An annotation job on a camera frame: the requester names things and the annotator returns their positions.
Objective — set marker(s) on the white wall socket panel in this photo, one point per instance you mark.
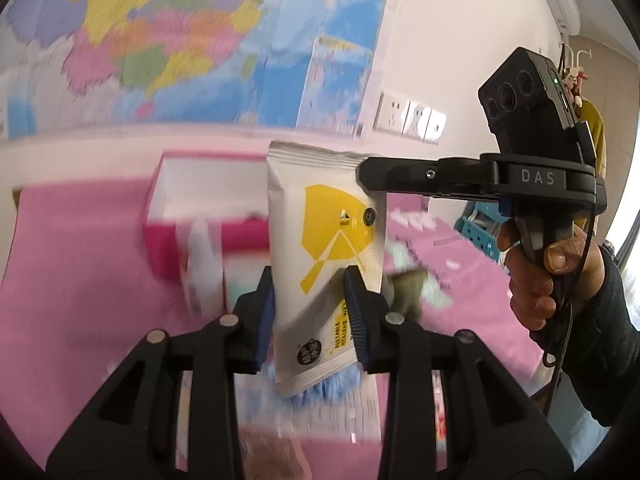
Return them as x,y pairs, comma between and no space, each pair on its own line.
435,126
390,112
414,120

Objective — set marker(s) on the colourful wall map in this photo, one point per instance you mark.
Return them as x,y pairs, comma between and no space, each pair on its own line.
190,40

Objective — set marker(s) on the blue fluffy cloth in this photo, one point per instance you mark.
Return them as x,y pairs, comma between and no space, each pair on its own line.
325,390

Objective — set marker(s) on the white translucent object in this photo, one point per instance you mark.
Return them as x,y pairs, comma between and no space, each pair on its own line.
204,270

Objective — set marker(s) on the green plush toy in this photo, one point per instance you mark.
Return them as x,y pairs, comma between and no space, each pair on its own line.
407,292

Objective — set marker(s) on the blue perforated plastic basket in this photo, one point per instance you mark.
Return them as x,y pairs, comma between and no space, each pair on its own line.
482,232

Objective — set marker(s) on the yellow hanging garment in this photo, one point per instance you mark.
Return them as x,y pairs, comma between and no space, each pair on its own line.
595,135

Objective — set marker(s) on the pink cardboard box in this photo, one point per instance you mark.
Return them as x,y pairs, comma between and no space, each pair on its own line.
200,185

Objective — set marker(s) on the white coat hook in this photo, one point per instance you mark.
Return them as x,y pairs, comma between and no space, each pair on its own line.
575,67

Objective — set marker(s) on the person's right hand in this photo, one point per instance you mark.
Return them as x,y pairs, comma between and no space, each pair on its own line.
532,300

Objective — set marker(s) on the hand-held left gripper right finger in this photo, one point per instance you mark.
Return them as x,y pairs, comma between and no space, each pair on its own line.
356,321

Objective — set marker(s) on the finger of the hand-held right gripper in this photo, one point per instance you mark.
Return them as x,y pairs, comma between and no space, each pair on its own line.
425,176

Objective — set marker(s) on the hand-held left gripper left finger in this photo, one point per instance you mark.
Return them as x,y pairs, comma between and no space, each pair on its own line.
265,321

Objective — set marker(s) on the white yellow wipes packet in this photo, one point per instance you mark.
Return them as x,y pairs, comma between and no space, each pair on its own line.
320,220

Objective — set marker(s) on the white blue packet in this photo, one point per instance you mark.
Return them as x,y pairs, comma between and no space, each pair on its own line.
366,405

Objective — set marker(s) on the pink floral bedsheet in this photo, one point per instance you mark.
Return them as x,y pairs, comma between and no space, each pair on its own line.
85,280

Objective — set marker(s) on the person's right forearm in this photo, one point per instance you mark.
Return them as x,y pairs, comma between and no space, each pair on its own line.
600,350

